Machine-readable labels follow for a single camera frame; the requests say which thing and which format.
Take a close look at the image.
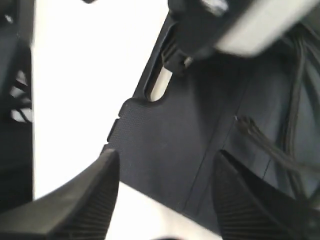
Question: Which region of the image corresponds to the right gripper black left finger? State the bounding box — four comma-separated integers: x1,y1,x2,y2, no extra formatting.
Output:
0,149,120,240

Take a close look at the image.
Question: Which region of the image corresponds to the black plastic carrying case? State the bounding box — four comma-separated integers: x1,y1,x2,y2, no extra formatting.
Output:
107,16,320,238

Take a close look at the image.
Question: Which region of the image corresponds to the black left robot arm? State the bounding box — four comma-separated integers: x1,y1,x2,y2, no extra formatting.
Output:
0,0,35,213

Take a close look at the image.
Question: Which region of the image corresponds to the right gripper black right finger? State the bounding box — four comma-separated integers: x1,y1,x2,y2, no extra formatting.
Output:
212,150,320,240

